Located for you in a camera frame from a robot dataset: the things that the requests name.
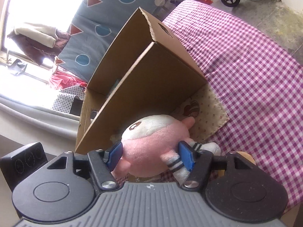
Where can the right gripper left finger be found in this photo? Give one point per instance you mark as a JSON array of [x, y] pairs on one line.
[[102, 163]]

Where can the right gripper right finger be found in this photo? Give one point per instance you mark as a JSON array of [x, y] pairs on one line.
[[198, 163]]

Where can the pink white plush toy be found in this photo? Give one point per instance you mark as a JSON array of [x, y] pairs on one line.
[[150, 147]]

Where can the beige patterned cloth pouch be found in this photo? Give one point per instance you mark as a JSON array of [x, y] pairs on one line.
[[209, 114]]

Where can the polka dot cloth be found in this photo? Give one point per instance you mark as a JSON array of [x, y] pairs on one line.
[[69, 100]]

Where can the red cloth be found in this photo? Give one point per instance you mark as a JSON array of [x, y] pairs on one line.
[[62, 80]]

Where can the brown cardboard box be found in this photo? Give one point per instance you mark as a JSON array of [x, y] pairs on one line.
[[145, 71]]

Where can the magenta checkered tablecloth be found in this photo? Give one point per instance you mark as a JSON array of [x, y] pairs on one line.
[[258, 83]]

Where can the cream and maroon clothes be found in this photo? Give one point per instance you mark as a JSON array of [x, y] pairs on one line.
[[38, 41]]

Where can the blue patterned quilt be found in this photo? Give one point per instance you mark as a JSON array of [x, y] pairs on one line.
[[93, 28]]

